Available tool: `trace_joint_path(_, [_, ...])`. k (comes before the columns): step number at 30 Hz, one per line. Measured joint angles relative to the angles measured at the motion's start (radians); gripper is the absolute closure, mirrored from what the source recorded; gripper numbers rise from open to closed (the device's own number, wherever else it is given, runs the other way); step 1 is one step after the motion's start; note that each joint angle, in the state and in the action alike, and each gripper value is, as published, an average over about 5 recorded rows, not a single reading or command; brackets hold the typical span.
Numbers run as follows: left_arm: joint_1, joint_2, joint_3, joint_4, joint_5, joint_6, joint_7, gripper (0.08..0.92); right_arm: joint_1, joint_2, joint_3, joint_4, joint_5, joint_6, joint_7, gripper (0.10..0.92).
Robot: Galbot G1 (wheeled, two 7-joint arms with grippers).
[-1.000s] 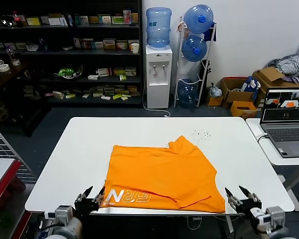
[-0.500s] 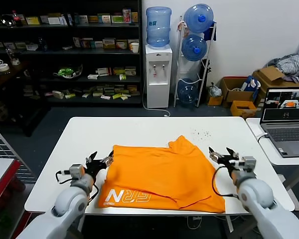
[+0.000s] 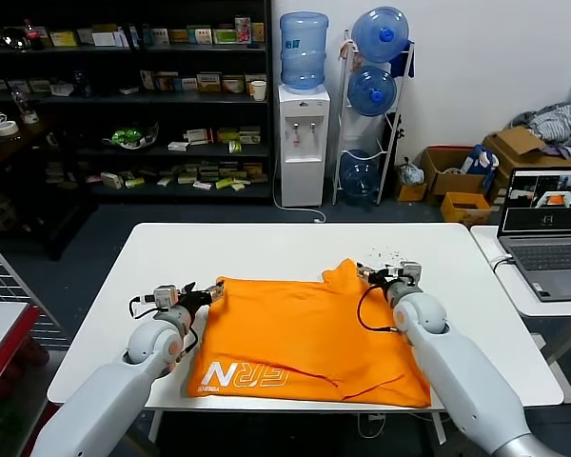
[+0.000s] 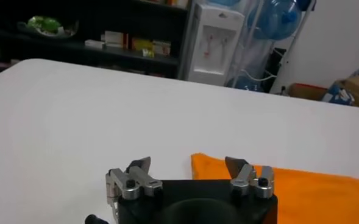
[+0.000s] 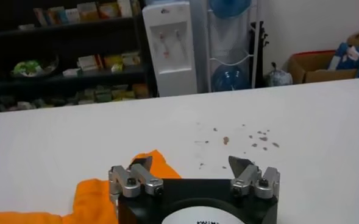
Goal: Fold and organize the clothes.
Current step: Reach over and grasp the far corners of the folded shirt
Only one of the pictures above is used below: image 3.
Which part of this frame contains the dark blue bottle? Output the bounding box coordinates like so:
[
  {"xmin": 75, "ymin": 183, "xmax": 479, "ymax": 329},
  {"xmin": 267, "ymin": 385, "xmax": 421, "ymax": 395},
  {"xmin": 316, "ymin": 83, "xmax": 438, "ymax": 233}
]
[{"xmin": 73, "ymin": 69, "xmax": 92, "ymax": 98}]

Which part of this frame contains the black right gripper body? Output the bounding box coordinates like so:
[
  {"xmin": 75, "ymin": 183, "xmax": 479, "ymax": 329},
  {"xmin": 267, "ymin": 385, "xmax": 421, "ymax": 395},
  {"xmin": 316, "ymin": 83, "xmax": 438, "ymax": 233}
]
[{"xmin": 369, "ymin": 268, "xmax": 397, "ymax": 288}]

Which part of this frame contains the dark blue hanging cloth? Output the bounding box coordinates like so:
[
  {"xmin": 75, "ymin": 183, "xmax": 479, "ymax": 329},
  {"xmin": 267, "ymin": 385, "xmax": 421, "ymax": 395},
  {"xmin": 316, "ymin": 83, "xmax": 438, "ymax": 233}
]
[{"xmin": 389, "ymin": 40, "xmax": 417, "ymax": 79}]

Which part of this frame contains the white dispenser power cord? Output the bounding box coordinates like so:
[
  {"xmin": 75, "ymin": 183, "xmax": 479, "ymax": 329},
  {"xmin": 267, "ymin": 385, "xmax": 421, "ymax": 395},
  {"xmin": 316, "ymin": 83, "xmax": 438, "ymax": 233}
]
[{"xmin": 272, "ymin": 150, "xmax": 328, "ymax": 223}]

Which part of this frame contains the large white carton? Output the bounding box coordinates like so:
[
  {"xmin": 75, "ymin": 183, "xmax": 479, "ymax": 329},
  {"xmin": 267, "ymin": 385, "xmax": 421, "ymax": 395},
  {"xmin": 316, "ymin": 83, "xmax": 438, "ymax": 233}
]
[{"xmin": 91, "ymin": 30, "xmax": 125, "ymax": 48}]

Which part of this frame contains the grey laptop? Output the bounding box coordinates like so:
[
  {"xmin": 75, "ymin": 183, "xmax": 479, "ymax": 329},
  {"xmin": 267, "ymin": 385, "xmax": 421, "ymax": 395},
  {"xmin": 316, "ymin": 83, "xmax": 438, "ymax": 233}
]
[{"xmin": 497, "ymin": 167, "xmax": 571, "ymax": 303}]

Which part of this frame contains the cola bottle red cap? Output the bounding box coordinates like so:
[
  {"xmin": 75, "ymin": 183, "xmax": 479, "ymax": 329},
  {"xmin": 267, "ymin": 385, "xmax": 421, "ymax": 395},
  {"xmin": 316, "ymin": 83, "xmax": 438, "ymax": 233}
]
[{"xmin": 22, "ymin": 17, "xmax": 47, "ymax": 50}]

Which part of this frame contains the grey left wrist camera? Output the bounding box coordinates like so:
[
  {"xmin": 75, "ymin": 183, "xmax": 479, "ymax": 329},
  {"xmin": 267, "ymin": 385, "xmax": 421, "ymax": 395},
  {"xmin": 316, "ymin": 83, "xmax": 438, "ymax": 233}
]
[{"xmin": 142, "ymin": 285, "xmax": 180, "ymax": 310}]

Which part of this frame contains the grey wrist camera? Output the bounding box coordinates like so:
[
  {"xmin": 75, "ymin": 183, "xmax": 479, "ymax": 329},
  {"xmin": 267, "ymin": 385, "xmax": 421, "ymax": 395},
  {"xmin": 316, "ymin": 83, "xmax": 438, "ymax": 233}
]
[
  {"xmin": 142, "ymin": 285, "xmax": 180, "ymax": 310},
  {"xmin": 392, "ymin": 260, "xmax": 423, "ymax": 287}
]

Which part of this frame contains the orange cardboard box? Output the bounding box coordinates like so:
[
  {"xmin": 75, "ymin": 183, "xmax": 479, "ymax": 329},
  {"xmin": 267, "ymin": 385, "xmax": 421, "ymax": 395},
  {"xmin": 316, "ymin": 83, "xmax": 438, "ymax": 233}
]
[{"xmin": 441, "ymin": 191, "xmax": 493, "ymax": 227}]

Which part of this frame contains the dark wooden desk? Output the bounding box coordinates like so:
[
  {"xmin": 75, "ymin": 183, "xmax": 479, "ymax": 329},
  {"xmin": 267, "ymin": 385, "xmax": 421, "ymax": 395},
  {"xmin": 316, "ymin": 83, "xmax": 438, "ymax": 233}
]
[{"xmin": 0, "ymin": 115, "xmax": 99, "ymax": 262}]

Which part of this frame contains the pile of grey clothes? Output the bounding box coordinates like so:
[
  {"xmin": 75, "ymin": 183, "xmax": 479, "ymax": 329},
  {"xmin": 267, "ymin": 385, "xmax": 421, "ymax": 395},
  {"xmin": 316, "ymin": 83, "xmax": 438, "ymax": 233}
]
[{"xmin": 508, "ymin": 102, "xmax": 571, "ymax": 157}]

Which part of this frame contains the red edged white table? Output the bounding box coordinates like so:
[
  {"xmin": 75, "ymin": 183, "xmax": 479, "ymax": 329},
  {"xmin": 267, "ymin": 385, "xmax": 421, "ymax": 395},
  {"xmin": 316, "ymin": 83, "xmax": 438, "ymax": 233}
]
[{"xmin": 0, "ymin": 300, "xmax": 42, "ymax": 401}]

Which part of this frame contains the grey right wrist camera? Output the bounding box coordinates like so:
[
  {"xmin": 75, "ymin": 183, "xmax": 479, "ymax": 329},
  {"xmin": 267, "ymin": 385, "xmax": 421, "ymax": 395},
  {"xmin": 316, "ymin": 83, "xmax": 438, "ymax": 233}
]
[{"xmin": 392, "ymin": 260, "xmax": 423, "ymax": 287}]

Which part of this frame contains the small yellow cardboard box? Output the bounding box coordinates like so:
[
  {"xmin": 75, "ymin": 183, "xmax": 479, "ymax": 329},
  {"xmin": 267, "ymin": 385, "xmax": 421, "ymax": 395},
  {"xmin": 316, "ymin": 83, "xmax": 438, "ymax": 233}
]
[{"xmin": 394, "ymin": 179, "xmax": 429, "ymax": 204}]

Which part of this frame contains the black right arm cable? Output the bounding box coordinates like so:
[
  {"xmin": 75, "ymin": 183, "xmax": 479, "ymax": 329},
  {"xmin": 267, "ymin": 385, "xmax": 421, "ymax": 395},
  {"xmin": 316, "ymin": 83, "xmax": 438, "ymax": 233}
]
[{"xmin": 356, "ymin": 283, "xmax": 399, "ymax": 334}]

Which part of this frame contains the large white table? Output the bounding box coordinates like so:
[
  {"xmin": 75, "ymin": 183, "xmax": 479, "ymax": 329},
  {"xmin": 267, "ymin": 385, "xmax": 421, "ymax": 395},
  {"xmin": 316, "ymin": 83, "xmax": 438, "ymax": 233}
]
[{"xmin": 46, "ymin": 221, "xmax": 565, "ymax": 413}]

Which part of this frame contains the yellow medicine box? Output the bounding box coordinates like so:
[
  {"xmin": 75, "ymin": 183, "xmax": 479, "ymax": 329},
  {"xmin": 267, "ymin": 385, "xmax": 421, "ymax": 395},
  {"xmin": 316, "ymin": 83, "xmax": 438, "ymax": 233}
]
[{"xmin": 49, "ymin": 30, "xmax": 79, "ymax": 48}]

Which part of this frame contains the black shelf unit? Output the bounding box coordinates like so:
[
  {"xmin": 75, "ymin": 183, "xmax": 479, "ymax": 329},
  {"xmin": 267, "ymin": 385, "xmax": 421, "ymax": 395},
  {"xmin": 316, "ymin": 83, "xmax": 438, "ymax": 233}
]
[{"xmin": 0, "ymin": 0, "xmax": 273, "ymax": 207}]

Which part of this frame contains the small white side table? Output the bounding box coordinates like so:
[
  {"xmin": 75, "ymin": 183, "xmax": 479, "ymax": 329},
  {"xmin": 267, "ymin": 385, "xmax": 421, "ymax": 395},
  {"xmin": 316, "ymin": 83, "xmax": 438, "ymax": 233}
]
[{"xmin": 469, "ymin": 223, "xmax": 571, "ymax": 406}]

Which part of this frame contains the white red medicine box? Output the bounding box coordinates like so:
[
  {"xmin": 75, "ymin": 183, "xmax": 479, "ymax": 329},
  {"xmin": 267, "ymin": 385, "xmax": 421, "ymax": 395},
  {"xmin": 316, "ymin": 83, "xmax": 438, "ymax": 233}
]
[{"xmin": 187, "ymin": 128, "xmax": 216, "ymax": 147}]

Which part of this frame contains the shiny glass bowl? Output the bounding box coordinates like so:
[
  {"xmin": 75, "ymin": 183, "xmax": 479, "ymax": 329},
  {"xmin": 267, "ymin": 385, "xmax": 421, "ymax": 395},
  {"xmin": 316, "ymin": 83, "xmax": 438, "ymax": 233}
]
[{"xmin": 0, "ymin": 26, "xmax": 32, "ymax": 51}]

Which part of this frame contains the open brown cardboard box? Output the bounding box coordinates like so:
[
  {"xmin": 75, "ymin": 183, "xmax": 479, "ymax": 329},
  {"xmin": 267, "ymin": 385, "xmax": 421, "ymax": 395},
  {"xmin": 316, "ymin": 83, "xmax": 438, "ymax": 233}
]
[{"xmin": 420, "ymin": 145, "xmax": 490, "ymax": 208}]

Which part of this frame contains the white tape roll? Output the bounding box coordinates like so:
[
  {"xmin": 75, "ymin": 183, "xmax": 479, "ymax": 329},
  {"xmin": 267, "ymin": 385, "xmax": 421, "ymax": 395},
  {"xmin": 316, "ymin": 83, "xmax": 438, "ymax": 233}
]
[{"xmin": 0, "ymin": 110, "xmax": 21, "ymax": 140}]

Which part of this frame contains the crumpled plastic bag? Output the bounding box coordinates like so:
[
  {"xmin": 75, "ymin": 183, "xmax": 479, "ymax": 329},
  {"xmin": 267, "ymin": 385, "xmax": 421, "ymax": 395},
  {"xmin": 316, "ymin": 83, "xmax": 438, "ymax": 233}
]
[{"xmin": 399, "ymin": 158, "xmax": 425, "ymax": 187}]

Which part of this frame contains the white jug rack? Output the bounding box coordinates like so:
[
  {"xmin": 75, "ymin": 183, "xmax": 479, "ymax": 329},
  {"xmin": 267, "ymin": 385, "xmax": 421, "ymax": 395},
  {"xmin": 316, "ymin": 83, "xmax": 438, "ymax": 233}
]
[{"xmin": 332, "ymin": 29, "xmax": 416, "ymax": 207}]

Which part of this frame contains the white wire grid panel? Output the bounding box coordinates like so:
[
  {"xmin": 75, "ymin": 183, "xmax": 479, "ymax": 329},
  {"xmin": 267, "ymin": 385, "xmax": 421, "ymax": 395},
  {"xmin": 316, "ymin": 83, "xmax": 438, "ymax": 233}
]
[{"xmin": 0, "ymin": 228, "xmax": 70, "ymax": 351}]

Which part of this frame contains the black stand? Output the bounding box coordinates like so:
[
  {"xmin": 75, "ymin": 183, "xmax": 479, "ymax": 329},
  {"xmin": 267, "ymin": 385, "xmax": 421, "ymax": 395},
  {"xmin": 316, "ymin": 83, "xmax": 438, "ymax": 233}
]
[{"xmin": 381, "ymin": 112, "xmax": 406, "ymax": 160}]

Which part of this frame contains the orange t-shirt with white print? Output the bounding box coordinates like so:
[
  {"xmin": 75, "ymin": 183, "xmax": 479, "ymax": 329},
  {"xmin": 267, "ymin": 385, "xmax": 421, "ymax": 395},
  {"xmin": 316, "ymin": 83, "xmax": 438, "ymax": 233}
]
[{"xmin": 186, "ymin": 257, "xmax": 432, "ymax": 409}]

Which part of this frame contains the white water dispenser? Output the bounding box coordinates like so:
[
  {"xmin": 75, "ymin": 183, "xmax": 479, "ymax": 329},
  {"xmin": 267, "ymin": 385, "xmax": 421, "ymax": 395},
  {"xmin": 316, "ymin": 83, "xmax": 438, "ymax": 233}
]
[{"xmin": 278, "ymin": 84, "xmax": 332, "ymax": 209}]

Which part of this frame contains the blue white bag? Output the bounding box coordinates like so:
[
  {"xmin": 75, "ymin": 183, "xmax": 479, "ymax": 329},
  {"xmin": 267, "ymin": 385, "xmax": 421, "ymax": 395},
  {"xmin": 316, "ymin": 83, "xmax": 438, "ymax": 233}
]
[{"xmin": 460, "ymin": 144, "xmax": 501, "ymax": 179}]

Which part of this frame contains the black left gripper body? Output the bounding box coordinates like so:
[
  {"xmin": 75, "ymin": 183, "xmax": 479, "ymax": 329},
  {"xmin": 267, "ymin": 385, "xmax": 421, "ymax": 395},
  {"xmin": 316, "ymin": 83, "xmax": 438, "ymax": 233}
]
[{"xmin": 175, "ymin": 290, "xmax": 211, "ymax": 310}]

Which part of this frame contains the clear plastic bottle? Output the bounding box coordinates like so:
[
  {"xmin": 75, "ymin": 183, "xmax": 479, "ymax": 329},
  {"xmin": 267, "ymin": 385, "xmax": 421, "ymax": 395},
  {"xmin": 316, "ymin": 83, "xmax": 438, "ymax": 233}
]
[{"xmin": 11, "ymin": 88, "xmax": 40, "ymax": 126}]

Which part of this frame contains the bowl with green items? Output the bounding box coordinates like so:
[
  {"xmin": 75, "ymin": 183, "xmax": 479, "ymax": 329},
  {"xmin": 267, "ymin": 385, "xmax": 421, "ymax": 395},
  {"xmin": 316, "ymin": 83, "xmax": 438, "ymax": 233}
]
[{"xmin": 102, "ymin": 121, "xmax": 162, "ymax": 153}]

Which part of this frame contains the pink medicine box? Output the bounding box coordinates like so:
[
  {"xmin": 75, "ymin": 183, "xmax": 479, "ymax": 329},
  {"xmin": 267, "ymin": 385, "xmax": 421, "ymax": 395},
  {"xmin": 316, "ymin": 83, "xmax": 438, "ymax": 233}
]
[{"xmin": 234, "ymin": 16, "xmax": 253, "ymax": 45}]

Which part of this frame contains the blue water jug on dispenser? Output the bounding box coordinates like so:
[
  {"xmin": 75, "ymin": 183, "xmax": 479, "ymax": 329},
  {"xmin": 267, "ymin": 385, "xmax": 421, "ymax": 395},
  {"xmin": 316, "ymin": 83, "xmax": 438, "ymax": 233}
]
[{"xmin": 279, "ymin": 11, "xmax": 329, "ymax": 94}]

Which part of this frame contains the large brown cardboard box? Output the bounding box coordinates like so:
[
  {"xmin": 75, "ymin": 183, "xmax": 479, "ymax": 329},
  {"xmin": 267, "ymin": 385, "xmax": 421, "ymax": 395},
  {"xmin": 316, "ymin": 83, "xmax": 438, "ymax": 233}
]
[{"xmin": 482, "ymin": 125, "xmax": 571, "ymax": 205}]

